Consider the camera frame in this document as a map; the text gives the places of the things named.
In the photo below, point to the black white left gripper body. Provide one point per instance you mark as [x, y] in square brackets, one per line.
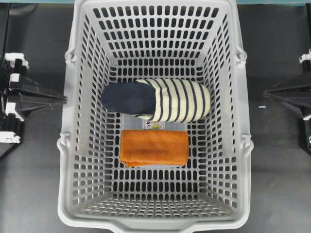
[12, 66]

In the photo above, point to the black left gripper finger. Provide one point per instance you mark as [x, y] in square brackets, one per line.
[26, 85]
[26, 105]

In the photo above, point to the clear plastic package with label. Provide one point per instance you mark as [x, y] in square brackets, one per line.
[132, 123]

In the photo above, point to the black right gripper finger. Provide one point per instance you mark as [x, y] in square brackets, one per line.
[298, 102]
[299, 85]

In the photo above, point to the navy striped cream slipper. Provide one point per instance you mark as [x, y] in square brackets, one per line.
[159, 99]

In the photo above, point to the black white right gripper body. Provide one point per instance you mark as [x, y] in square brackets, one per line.
[305, 61]

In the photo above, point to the grey plastic shopping basket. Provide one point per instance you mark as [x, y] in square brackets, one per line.
[113, 41]

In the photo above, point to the orange cloth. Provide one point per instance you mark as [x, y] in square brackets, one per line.
[154, 147]

